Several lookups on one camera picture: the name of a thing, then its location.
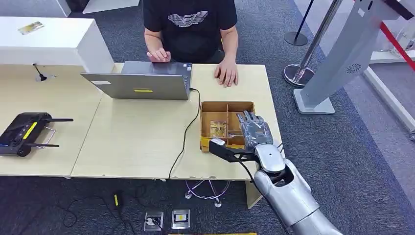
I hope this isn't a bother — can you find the person's left hand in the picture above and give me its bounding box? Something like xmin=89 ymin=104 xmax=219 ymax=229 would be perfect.
xmin=214 ymin=58 xmax=239 ymax=88

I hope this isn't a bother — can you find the person's right hand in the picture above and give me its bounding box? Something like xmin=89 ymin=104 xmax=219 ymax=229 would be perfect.
xmin=146 ymin=47 xmax=171 ymax=63

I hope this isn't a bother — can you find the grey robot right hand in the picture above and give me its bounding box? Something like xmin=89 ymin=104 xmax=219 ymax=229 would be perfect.
xmin=236 ymin=110 xmax=274 ymax=150

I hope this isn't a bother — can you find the grey laptop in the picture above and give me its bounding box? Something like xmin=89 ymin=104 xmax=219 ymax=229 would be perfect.
xmin=80 ymin=60 xmax=193 ymax=101

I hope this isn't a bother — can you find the person's torso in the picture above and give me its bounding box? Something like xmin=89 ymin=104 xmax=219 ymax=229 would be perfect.
xmin=142 ymin=0 xmax=238 ymax=64

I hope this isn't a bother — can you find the gold printed card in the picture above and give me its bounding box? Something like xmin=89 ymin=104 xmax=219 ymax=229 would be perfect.
xmin=209 ymin=120 xmax=228 ymax=139

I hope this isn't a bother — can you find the wooden compartment box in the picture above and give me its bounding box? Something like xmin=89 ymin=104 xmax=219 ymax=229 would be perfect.
xmin=199 ymin=100 xmax=257 ymax=153

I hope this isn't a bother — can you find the pale desk leg panel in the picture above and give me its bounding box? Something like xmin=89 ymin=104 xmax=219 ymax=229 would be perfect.
xmin=245 ymin=181 xmax=263 ymax=210

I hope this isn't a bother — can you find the white furniture panel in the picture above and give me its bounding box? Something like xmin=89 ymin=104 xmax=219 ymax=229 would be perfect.
xmin=82 ymin=0 xmax=140 ymax=14

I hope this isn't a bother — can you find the chrome chair base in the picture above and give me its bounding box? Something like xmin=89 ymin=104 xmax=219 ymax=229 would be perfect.
xmin=184 ymin=180 xmax=231 ymax=208

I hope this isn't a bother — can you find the white counter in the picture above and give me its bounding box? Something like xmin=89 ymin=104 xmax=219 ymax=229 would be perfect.
xmin=0 ymin=16 xmax=115 ymax=73

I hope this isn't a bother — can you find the steel floor socket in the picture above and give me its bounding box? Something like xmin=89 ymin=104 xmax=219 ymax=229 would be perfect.
xmin=143 ymin=211 xmax=164 ymax=233
xmin=171 ymin=209 xmax=191 ymax=230

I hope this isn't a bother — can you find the grey kiosk stand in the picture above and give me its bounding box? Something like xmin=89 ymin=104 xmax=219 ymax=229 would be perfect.
xmin=293 ymin=0 xmax=414 ymax=115

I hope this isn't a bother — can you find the pale printed card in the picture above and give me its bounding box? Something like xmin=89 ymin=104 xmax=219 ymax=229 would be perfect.
xmin=17 ymin=21 xmax=45 ymax=36

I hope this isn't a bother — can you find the black remote controller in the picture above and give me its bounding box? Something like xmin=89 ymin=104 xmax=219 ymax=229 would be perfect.
xmin=0 ymin=112 xmax=74 ymax=158

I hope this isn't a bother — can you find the red barrier belt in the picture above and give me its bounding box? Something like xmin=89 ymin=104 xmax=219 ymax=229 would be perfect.
xmin=351 ymin=0 xmax=415 ymax=72

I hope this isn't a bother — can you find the black power cable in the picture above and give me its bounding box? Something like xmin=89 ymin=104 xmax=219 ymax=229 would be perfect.
xmin=168 ymin=87 xmax=202 ymax=181

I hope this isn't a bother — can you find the black stanchion post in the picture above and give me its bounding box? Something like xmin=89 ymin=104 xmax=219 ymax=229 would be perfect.
xmin=284 ymin=0 xmax=315 ymax=47

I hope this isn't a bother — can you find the chrome stanchion post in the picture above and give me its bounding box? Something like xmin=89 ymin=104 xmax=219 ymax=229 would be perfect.
xmin=283 ymin=0 xmax=344 ymax=88

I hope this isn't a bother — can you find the grey floor rail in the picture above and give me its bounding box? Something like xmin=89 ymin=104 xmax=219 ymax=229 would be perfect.
xmin=362 ymin=66 xmax=415 ymax=134

